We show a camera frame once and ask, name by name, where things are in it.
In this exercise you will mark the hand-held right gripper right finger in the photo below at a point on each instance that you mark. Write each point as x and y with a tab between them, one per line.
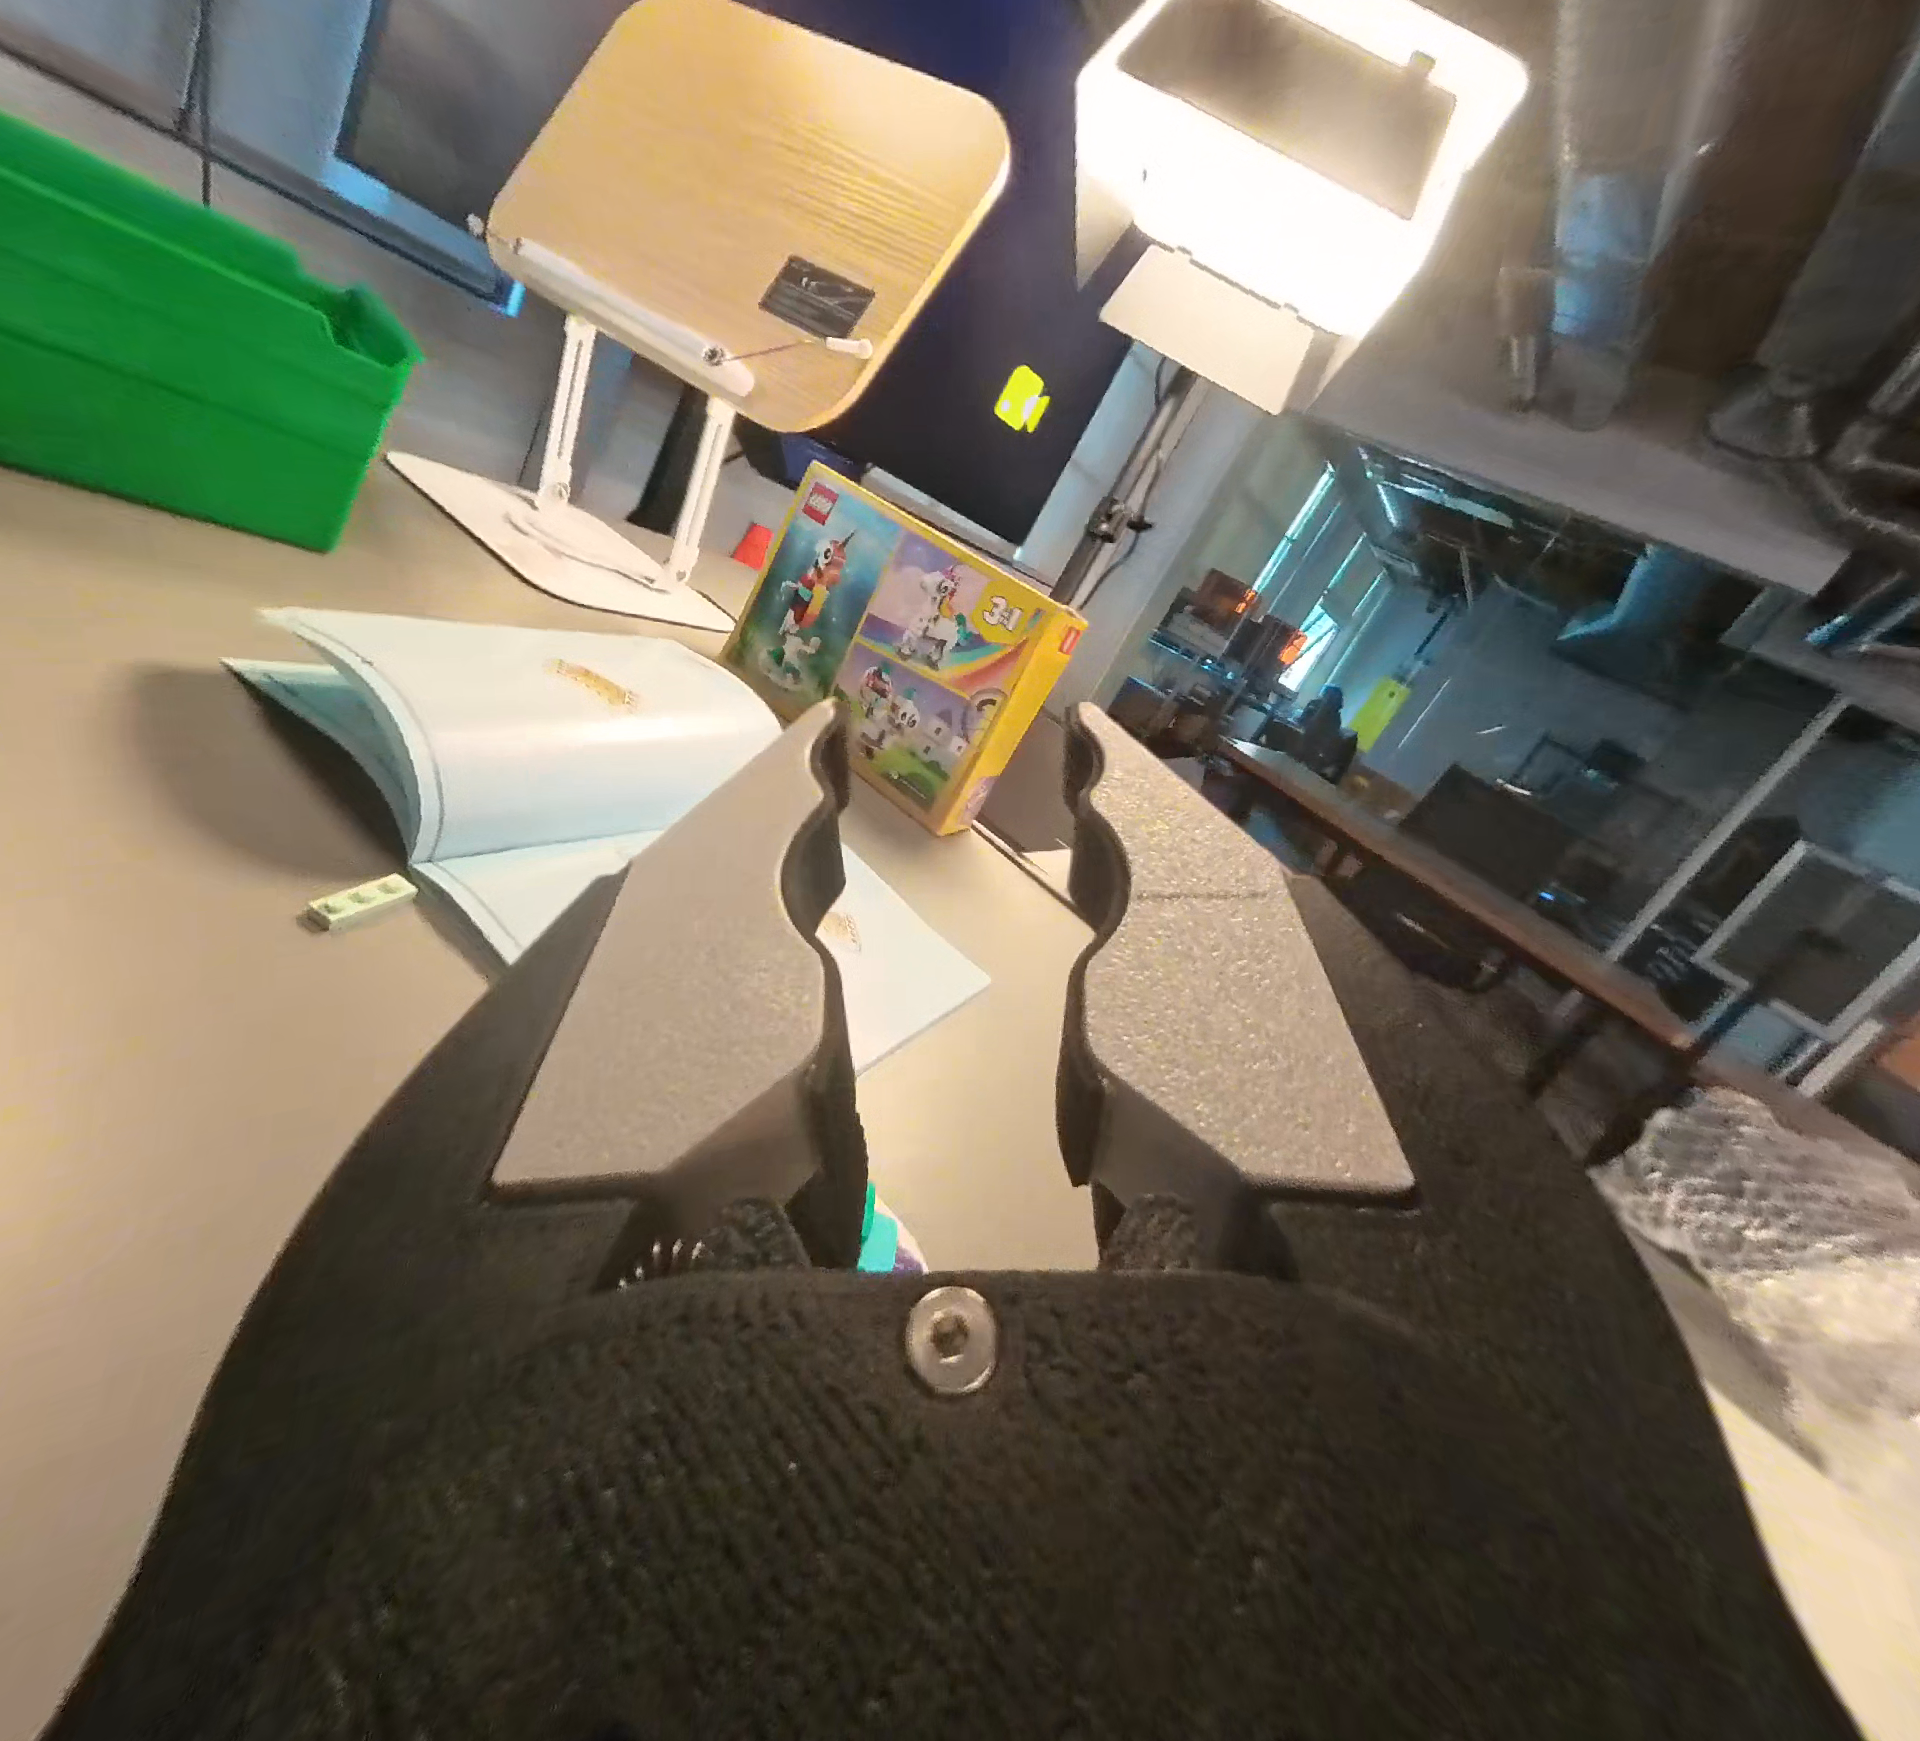
1246	1036

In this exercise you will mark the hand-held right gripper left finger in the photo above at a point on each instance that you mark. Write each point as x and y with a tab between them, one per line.
676	1021

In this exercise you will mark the rainbow toy brick piece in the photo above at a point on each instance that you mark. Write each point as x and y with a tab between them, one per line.
884	1239

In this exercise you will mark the green plastic bin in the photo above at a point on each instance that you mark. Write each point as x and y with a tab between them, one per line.
182	422

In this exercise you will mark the yellow toy set box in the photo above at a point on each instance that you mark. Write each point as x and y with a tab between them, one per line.
900	601

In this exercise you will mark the long wooden table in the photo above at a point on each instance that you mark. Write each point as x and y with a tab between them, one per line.
1502	931

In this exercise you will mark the light blue instruction booklet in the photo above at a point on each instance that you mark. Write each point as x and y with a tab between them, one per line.
570	751

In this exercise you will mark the light green toy brick plate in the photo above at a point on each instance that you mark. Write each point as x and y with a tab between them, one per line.
359	900

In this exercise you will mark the orange traffic cone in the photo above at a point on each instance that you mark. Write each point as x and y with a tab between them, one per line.
751	550

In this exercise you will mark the bubble wrap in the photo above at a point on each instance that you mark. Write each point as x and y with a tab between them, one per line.
1770	1200

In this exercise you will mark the white studio light panel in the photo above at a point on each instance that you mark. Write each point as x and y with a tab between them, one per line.
1246	316

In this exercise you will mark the wooden book stand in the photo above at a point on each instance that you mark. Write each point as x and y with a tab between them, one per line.
751	166

